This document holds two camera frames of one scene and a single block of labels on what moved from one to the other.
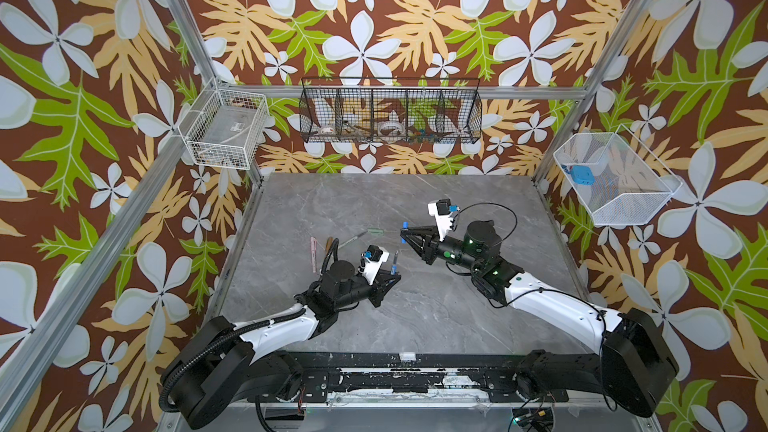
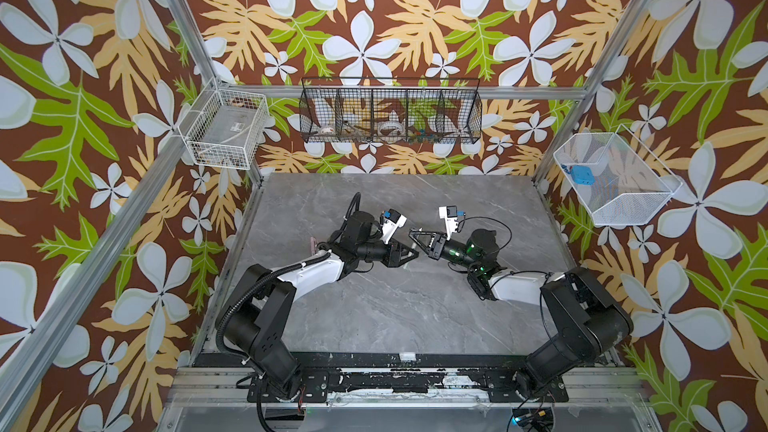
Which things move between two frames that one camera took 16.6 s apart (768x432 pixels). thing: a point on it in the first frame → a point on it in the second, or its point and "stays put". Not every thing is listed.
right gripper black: (429, 245) stays put
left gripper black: (379, 289) → (396, 248)
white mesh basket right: (617, 181) stays put
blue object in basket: (583, 175) stays put
